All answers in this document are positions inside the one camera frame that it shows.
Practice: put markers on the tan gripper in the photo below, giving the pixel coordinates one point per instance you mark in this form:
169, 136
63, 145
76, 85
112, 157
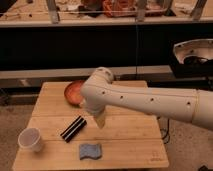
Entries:
100, 120

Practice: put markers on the orange crate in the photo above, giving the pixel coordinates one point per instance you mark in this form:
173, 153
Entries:
119, 8

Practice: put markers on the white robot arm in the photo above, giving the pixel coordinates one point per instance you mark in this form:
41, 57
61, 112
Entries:
187, 105

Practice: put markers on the orange wooden bowl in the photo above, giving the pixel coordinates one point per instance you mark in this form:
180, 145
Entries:
72, 93

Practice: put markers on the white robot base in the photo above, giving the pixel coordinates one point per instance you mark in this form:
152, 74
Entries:
197, 47

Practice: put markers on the blue sponge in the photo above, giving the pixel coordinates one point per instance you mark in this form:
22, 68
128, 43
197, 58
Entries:
90, 151

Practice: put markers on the black striped eraser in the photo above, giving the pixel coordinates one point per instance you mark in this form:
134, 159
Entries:
75, 127

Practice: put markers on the wooden folding table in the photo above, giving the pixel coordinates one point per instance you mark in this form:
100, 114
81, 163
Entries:
129, 139

